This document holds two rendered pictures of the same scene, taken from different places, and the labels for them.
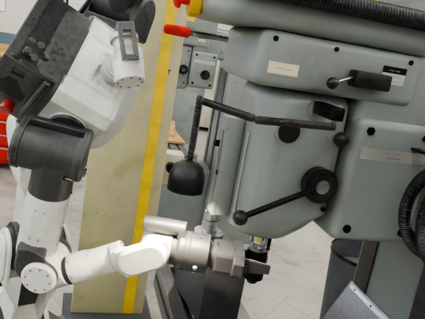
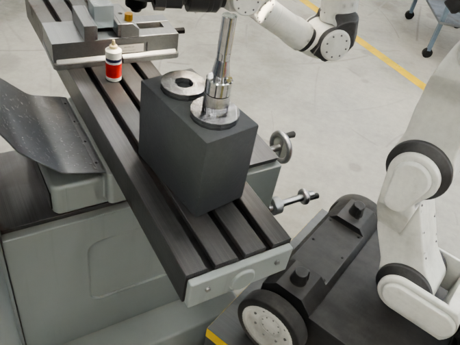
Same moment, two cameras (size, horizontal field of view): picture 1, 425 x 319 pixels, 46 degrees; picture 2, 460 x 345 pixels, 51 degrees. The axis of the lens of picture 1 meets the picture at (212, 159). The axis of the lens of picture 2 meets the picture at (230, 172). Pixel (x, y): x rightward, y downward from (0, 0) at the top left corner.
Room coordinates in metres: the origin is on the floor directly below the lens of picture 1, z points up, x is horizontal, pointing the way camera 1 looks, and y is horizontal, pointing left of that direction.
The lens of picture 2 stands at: (2.09, -0.24, 1.64)
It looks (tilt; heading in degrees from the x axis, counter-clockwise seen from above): 41 degrees down; 159
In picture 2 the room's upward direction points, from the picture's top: 12 degrees clockwise
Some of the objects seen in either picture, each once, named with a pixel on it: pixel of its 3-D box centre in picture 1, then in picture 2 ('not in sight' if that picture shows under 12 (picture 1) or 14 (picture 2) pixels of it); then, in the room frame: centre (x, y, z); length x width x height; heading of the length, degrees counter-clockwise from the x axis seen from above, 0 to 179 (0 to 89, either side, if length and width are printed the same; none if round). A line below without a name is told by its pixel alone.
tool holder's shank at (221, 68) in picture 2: not in sight; (224, 47); (1.39, -0.03, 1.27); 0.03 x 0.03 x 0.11
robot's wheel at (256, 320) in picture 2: not in sight; (271, 324); (1.47, 0.21, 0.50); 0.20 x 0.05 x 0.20; 39
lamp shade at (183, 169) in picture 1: (187, 175); not in sight; (0.95, 0.04, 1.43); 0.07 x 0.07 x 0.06
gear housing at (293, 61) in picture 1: (315, 64); not in sight; (1.07, -0.18, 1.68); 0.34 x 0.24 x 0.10; 106
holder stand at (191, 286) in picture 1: (209, 269); (194, 137); (1.35, -0.05, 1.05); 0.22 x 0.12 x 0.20; 25
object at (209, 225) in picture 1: (210, 221); (217, 96); (1.39, -0.03, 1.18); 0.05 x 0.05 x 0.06
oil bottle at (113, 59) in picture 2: not in sight; (113, 59); (0.96, -0.18, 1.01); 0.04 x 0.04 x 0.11
